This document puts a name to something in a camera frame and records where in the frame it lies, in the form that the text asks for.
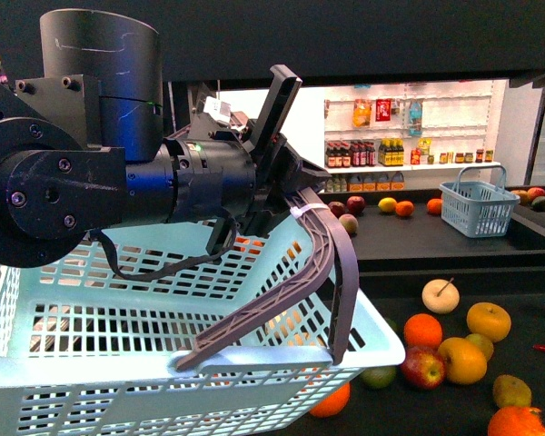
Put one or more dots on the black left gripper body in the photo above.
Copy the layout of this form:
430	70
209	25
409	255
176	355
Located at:
259	168

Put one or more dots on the large light blue basket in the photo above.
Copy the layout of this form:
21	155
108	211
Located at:
85	353

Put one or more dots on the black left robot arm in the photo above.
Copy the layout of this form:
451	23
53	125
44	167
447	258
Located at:
82	150

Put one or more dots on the yellow lemon back tray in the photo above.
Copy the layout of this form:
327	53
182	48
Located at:
387	205

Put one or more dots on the white zip tie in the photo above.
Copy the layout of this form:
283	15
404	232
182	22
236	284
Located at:
298	212

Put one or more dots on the dark red apple back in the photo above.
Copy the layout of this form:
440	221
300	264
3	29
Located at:
355	205

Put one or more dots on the pink peach back tray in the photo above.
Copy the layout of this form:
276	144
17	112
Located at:
349	223

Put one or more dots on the orange back tray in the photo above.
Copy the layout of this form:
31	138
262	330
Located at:
404	209

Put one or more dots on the small blue basket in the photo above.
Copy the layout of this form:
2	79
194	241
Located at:
478	209

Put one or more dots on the white pear with stem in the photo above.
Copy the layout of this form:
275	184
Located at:
440	296

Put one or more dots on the small orange mandarin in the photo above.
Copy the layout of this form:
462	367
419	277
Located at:
423	329

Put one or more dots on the green avocado lower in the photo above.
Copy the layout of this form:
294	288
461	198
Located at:
377	378

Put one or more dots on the large orange left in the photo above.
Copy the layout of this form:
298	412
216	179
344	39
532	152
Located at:
333	404

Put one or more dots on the large orange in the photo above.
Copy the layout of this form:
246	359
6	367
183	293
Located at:
516	421
333	404

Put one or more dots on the golden apple pear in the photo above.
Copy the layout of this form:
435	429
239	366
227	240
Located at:
490	320

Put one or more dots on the yellow orange fruit centre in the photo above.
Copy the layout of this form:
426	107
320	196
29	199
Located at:
464	361

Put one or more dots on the brown kiwi back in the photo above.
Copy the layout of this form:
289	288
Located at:
483	343

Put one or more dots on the brown kiwi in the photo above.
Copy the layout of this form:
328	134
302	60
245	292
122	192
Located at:
508	390
483	343

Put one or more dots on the brown kiwi front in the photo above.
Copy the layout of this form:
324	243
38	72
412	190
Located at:
508	390

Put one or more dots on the large orange front right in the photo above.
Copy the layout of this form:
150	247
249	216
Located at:
516	421

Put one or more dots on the white wall shelf with goods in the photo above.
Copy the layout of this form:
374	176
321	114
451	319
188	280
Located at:
409	136

